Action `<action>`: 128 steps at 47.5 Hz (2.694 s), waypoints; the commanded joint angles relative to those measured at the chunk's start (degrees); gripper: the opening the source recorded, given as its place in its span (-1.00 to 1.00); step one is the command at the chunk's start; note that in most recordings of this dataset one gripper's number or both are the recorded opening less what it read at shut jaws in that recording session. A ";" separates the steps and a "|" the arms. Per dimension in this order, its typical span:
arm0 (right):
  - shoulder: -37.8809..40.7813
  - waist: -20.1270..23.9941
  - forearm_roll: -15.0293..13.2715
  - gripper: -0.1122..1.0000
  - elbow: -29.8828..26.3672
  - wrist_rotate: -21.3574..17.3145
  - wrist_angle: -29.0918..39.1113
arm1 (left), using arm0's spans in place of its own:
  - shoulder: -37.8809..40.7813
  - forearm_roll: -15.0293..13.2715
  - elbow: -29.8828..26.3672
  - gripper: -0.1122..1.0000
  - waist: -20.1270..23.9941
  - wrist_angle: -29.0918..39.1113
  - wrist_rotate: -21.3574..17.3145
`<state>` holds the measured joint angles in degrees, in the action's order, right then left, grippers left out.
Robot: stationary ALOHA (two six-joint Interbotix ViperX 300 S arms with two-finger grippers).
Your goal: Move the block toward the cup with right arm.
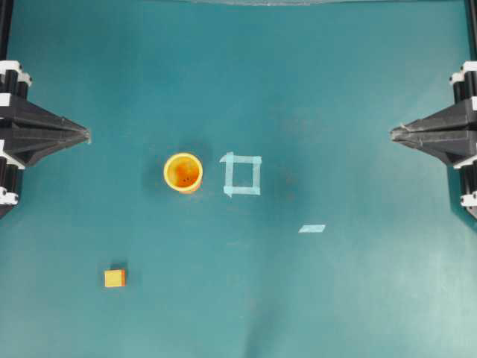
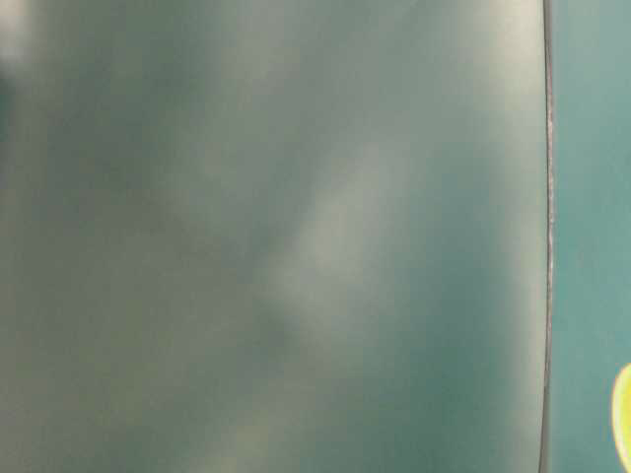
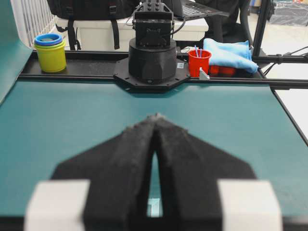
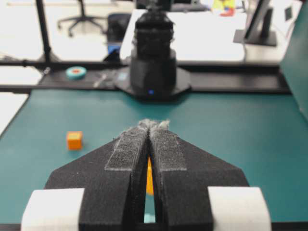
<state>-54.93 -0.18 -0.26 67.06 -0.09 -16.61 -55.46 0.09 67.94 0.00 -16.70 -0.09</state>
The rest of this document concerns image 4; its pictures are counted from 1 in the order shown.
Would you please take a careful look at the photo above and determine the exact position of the black monitor stand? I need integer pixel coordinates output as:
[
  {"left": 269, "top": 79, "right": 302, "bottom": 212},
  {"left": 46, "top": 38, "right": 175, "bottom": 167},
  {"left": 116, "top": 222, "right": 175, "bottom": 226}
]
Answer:
[{"left": 233, "top": 0, "right": 277, "bottom": 47}]

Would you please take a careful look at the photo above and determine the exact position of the orange cube block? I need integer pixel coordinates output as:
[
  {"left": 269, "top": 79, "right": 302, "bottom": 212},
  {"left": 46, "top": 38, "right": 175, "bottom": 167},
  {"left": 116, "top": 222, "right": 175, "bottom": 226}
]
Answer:
[{"left": 66, "top": 131, "right": 82, "bottom": 151}]

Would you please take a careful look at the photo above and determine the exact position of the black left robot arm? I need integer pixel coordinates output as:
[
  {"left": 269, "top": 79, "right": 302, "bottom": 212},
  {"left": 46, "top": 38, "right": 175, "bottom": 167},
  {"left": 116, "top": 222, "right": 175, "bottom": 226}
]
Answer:
[{"left": 115, "top": 0, "right": 191, "bottom": 100}]

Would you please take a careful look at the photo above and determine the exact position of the orange cup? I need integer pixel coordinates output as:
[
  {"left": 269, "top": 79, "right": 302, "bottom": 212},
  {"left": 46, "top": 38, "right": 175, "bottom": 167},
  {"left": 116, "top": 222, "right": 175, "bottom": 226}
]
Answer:
[{"left": 146, "top": 158, "right": 154, "bottom": 196}]

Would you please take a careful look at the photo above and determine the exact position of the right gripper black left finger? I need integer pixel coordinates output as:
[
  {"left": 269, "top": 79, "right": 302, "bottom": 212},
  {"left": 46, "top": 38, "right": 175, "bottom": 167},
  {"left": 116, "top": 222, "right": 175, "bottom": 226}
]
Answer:
[{"left": 21, "top": 125, "right": 148, "bottom": 231}]

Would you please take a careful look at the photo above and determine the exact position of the teal tape roll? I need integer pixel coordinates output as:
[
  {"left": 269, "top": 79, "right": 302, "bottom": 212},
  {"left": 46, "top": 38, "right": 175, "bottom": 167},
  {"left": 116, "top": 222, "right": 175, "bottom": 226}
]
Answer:
[{"left": 65, "top": 66, "right": 87, "bottom": 80}]

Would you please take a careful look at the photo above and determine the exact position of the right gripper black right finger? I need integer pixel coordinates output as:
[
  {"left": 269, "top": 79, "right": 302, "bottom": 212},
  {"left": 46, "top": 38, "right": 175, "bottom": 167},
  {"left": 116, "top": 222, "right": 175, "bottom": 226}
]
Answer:
[{"left": 148, "top": 121, "right": 272, "bottom": 231}]

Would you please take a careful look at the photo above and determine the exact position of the black office chair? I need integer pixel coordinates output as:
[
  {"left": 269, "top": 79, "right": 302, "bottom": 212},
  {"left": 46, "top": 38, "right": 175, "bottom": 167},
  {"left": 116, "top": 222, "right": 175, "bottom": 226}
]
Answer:
[{"left": 57, "top": 0, "right": 107, "bottom": 38}]

